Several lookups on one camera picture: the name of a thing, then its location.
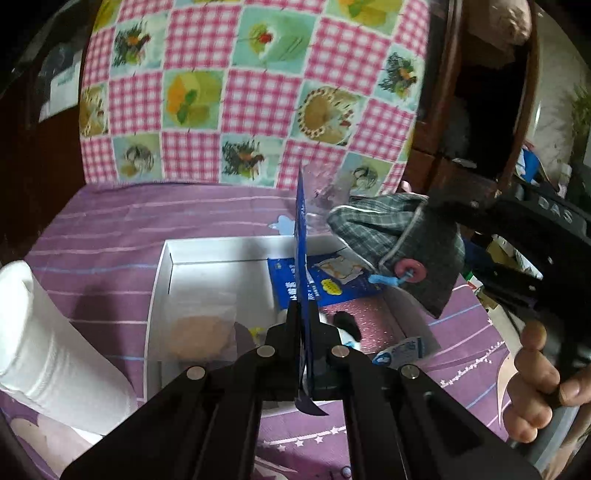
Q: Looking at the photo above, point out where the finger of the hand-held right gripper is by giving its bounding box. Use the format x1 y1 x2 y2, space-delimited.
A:
427 193 504 228

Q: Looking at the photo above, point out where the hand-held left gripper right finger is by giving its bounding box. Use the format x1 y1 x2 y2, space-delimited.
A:
307 300 541 480

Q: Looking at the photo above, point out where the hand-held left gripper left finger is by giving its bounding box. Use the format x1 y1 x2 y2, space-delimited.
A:
60 300 301 480

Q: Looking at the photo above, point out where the panda plush toy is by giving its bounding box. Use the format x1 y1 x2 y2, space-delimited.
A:
318 311 363 352

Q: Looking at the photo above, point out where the pink sequin pouch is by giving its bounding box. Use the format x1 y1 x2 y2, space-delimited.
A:
318 295 411 356

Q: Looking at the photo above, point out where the blue cartoon print packet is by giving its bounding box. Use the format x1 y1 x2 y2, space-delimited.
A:
267 254 386 308

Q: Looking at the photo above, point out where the blue yellow snack bag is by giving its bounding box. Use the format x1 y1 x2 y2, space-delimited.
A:
291 164 331 418

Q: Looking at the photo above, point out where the blue white wipe packet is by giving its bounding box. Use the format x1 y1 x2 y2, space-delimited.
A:
372 335 428 367

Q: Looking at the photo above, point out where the beige patch clear packet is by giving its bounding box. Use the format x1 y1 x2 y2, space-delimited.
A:
164 291 238 365

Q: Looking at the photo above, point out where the white box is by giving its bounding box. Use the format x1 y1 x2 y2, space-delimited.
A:
144 235 439 418

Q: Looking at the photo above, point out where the person's right hand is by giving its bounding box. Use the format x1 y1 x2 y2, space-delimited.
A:
503 320 587 444

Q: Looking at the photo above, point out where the dark wooden furniture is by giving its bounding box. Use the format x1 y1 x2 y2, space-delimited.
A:
411 0 541 199

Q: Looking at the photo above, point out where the beige cushion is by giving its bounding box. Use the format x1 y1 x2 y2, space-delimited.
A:
466 0 532 47

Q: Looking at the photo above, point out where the purple printed bedsheet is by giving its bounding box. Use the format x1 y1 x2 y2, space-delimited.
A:
9 182 522 480

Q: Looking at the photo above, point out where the pink checkered quilt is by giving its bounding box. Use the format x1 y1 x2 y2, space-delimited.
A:
78 0 432 197

